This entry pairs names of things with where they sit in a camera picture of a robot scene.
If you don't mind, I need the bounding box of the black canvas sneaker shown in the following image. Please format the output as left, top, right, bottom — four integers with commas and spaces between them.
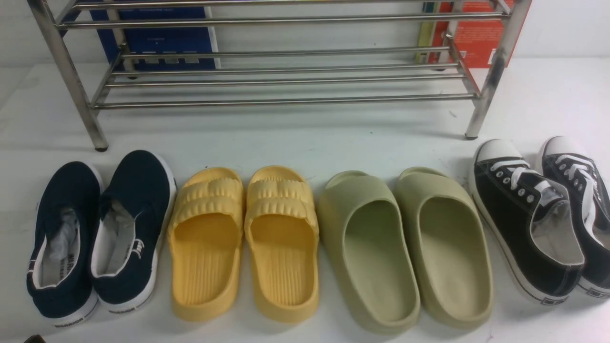
468, 139, 585, 306
536, 135, 610, 299

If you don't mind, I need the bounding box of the navy slip-on shoe, inner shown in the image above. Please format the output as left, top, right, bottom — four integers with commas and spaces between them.
89, 150, 177, 315

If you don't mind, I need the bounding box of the navy slip-on shoe, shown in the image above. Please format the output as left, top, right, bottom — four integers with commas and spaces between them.
26, 161, 103, 329
89, 150, 177, 315

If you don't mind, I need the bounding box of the blue box behind rack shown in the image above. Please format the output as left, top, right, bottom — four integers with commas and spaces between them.
90, 7, 222, 71

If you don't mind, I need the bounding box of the orange box behind rack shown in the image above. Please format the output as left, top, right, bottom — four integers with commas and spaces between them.
415, 0, 503, 68

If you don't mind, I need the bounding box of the stainless steel shoe rack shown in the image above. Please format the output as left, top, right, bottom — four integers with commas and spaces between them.
28, 0, 532, 152

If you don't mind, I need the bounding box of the navy slip-on shoe, outer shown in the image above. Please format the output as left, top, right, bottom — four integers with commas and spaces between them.
26, 161, 103, 329

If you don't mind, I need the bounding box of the yellow ribbed slide, right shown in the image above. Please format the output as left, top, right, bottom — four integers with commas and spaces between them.
244, 165, 320, 324

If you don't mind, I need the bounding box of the yellow ribbed slide, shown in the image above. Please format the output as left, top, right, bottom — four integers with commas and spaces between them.
167, 167, 245, 322
244, 165, 320, 324

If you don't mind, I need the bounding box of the olive green slide, left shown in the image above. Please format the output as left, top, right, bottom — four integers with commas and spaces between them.
316, 170, 421, 336

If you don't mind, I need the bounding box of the olive green slide, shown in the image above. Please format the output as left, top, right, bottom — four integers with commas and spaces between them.
394, 167, 494, 330
316, 170, 421, 336

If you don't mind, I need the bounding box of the yellow ribbed slide, left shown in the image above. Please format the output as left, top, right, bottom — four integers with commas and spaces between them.
167, 167, 245, 322

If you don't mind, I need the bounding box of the olive green slide, right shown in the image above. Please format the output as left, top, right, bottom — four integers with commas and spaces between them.
394, 167, 494, 330

